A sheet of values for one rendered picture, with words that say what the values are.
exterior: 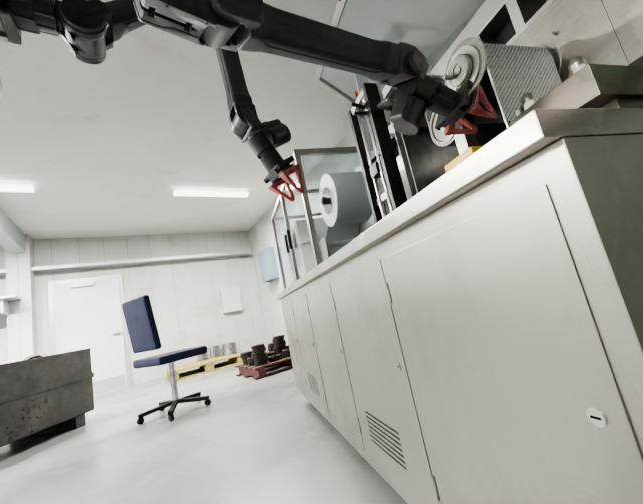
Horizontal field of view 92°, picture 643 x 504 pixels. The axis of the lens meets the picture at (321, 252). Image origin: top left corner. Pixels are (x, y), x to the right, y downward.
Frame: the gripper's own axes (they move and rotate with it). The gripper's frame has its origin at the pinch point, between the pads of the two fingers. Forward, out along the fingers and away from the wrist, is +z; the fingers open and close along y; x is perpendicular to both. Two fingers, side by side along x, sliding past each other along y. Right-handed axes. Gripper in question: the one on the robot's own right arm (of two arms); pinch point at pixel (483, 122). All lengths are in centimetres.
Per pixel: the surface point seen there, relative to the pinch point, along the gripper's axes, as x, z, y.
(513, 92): 11.9, 5.7, 1.3
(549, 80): 22.2, 15.8, 1.4
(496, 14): 64, 7, -15
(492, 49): 21.6, -2.2, 1.2
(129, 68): 108, -196, -202
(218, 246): 100, -138, -708
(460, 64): 18.8, -7.0, -4.0
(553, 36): 44.1, 18.3, -1.3
